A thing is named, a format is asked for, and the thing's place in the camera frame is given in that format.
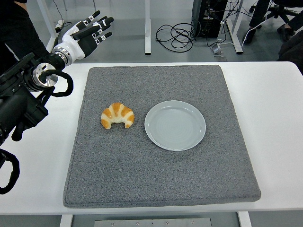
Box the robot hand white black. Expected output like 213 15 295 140
58 10 115 60

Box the croissant bread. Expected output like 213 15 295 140
101 102 135 130

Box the grey round plate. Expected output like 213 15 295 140
144 100 206 151

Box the grey metal plate with screws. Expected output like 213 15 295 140
94 218 213 227

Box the white power strip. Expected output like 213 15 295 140
54 19 65 33

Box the white desk leg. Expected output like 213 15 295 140
226 0 244 55
36 0 60 54
144 0 152 56

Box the person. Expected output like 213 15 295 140
243 0 303 44
0 0 49 79

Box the black computer tower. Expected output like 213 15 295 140
191 0 229 38

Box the small grey floor box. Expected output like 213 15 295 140
210 46 227 57

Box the grey fabric mat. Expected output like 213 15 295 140
62 65 262 209

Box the white table leg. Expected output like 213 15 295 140
237 211 252 227
59 214 74 227

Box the black office chair base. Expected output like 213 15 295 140
249 0 300 24

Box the thin black cable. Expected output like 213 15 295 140
52 0 72 31

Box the black cable bundle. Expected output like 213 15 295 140
155 22 197 52

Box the white cable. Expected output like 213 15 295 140
215 0 275 48

